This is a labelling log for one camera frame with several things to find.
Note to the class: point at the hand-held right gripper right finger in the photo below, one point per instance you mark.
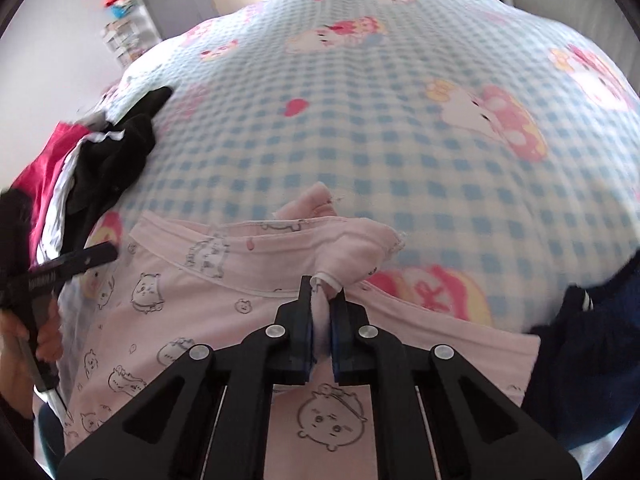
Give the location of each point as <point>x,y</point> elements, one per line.
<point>336,342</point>

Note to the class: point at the navy garment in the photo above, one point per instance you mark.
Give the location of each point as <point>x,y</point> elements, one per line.
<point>590,350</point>

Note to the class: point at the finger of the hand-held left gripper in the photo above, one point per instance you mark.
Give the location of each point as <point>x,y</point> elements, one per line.
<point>90,256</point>

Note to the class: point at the white garment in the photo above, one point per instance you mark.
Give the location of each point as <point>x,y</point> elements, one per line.
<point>55,210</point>

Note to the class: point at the blue checkered printed blanket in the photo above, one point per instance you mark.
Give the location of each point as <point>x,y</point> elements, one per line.
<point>350,135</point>

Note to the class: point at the shelf with toys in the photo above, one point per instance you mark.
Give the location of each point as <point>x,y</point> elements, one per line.
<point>122,35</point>

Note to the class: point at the person's left hand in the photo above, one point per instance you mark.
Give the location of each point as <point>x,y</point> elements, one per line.
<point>47,335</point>

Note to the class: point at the pink cartoon print pajama garment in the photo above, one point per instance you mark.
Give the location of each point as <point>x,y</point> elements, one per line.
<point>225,280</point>

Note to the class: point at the black garment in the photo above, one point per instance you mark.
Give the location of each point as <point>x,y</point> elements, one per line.
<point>115,160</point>

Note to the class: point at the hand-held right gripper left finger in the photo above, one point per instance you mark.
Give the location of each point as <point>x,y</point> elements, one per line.
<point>309,332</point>

